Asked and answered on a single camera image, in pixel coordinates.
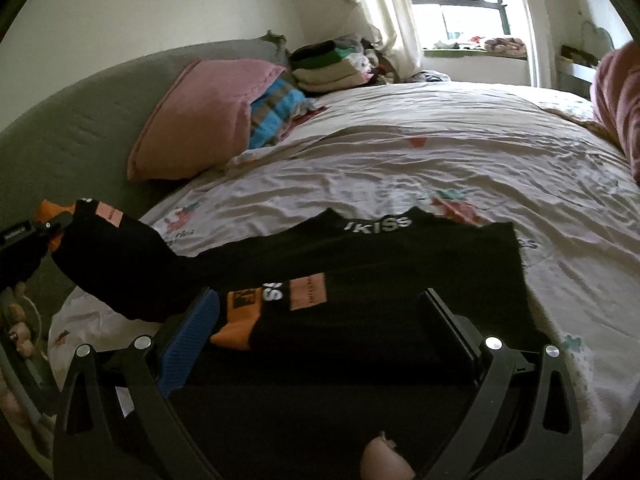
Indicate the clothes on windowsill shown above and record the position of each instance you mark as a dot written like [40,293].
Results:
[500,45]

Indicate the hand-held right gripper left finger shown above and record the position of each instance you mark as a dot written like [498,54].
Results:
[189,342]

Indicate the pink pillow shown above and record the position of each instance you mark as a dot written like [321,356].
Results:
[200,115]

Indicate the cream curtain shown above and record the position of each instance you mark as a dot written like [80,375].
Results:
[380,10]

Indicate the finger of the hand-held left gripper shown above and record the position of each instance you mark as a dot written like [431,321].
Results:
[50,223]

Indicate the black shirt with orange patches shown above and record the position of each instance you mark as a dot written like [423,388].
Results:
[375,270]

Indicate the pink quilt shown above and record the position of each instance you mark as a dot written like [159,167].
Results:
[620,100]

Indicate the printed white bed sheet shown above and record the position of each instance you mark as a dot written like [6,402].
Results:
[425,160]

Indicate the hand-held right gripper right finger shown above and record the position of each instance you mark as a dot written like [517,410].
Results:
[452,332]

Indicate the blue striped blanket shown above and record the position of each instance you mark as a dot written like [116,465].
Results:
[277,110]

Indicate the stack of folded clothes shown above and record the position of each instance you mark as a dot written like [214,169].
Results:
[325,67]

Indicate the person's right hand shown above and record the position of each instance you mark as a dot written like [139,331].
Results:
[387,457]

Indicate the grey padded headboard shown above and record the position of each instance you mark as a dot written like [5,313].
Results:
[75,130]

